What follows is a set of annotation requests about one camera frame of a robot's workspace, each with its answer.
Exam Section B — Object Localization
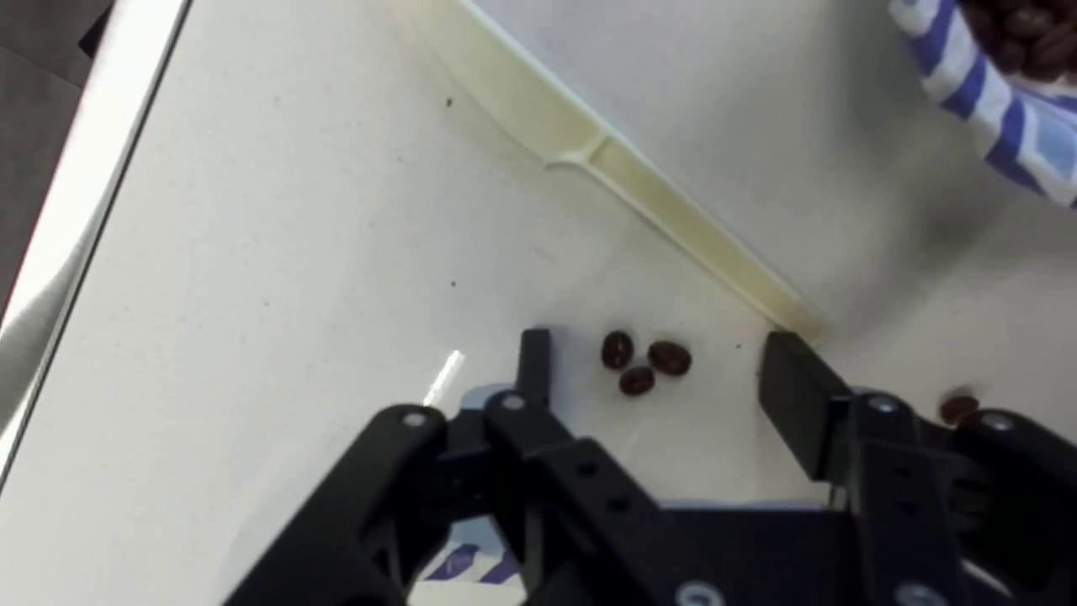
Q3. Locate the white plastic knife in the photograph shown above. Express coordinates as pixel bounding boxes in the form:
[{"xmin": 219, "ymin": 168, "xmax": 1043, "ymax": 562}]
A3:
[{"xmin": 385, "ymin": 0, "xmax": 840, "ymax": 339}]

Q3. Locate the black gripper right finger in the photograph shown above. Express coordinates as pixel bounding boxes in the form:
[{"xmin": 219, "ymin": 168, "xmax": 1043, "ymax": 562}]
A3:
[{"xmin": 758, "ymin": 325, "xmax": 1077, "ymax": 606}]

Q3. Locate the coffee bean pile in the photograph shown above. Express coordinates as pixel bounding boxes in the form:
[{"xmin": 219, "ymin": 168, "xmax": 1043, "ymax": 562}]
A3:
[{"xmin": 962, "ymin": 0, "xmax": 1077, "ymax": 84}]

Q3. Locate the loose coffee bean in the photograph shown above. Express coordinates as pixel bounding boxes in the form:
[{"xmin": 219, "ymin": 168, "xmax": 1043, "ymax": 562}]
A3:
[
  {"xmin": 615, "ymin": 362, "xmax": 660, "ymax": 400},
  {"xmin": 648, "ymin": 335, "xmax": 698, "ymax": 381},
  {"xmin": 599, "ymin": 325, "xmax": 636, "ymax": 372},
  {"xmin": 939, "ymin": 389, "xmax": 983, "ymax": 431}
]

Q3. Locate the blue patterned paper bowl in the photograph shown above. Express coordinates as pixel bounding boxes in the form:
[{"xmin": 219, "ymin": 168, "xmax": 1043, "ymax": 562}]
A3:
[
  {"xmin": 889, "ymin": 0, "xmax": 1077, "ymax": 212},
  {"xmin": 417, "ymin": 536, "xmax": 531, "ymax": 588}
]

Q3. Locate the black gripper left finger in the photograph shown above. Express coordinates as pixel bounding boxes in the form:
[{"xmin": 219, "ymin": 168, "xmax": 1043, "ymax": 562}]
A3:
[{"xmin": 223, "ymin": 325, "xmax": 667, "ymax": 606}]

